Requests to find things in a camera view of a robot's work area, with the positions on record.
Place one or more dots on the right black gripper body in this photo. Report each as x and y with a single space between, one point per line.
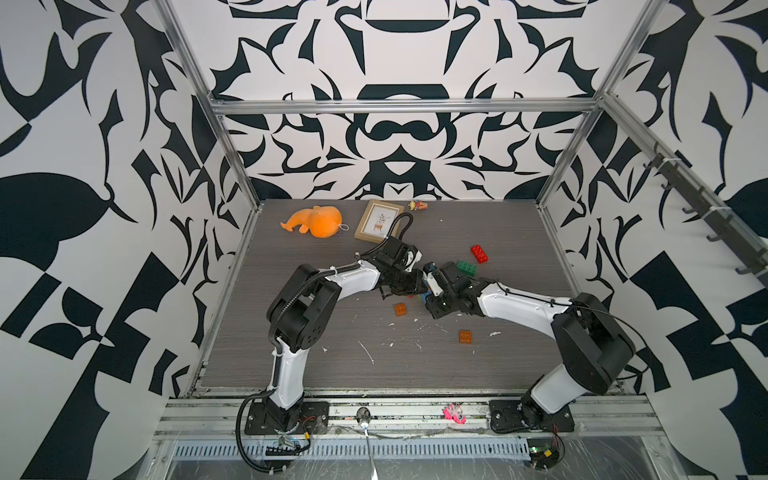
439 303

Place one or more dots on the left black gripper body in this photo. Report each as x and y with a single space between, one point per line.
403 283

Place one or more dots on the orange square lego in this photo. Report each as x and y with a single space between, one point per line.
400 310
465 337

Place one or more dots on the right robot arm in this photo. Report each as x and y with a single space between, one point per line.
593 347

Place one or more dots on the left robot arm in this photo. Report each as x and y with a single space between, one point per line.
300 313

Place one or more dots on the green lego brick right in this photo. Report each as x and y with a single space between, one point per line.
467 268

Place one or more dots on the red lego brick far right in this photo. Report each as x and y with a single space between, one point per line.
479 254

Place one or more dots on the small toy figure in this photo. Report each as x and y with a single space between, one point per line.
417 205

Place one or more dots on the orange plush toy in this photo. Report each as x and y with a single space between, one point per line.
320 221

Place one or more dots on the metal spoon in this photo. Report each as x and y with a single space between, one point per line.
363 418

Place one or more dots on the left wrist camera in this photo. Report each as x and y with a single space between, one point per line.
412 256

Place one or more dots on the wooden picture frame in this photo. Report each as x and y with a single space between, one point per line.
376 221

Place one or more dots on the pink toy on rail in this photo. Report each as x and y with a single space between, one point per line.
454 413

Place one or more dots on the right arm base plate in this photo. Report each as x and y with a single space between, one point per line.
518 416

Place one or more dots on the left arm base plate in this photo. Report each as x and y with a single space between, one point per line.
266 418

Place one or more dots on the wall hook rack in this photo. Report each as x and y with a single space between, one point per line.
702 203

